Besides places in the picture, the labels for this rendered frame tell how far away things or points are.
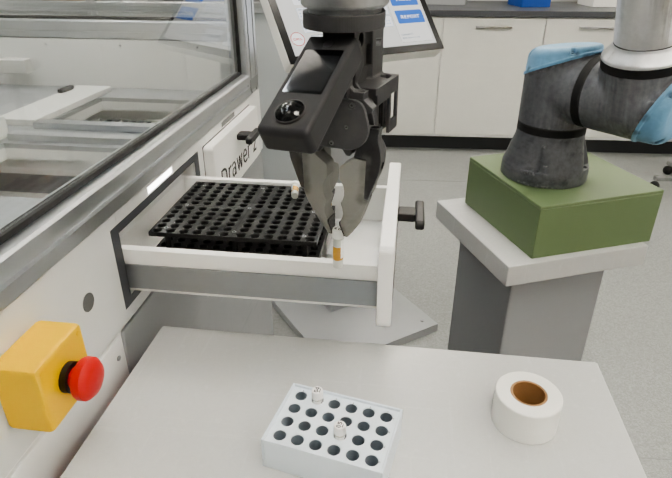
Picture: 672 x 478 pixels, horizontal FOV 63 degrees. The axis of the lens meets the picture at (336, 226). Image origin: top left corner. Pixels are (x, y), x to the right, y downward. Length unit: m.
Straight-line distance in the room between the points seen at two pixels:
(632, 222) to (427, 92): 2.76
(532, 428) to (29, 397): 0.48
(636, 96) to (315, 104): 0.58
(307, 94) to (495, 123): 3.43
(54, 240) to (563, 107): 0.76
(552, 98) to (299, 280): 0.53
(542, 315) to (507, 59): 2.78
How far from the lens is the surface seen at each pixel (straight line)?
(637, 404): 1.97
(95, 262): 0.68
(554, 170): 1.01
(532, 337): 1.14
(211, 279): 0.71
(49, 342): 0.57
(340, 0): 0.47
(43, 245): 0.60
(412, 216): 0.74
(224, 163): 1.02
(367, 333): 1.95
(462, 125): 3.81
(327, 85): 0.44
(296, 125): 0.42
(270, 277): 0.68
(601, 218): 1.03
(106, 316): 0.72
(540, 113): 1.00
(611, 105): 0.93
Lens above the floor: 1.23
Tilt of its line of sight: 27 degrees down
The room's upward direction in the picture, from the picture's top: straight up
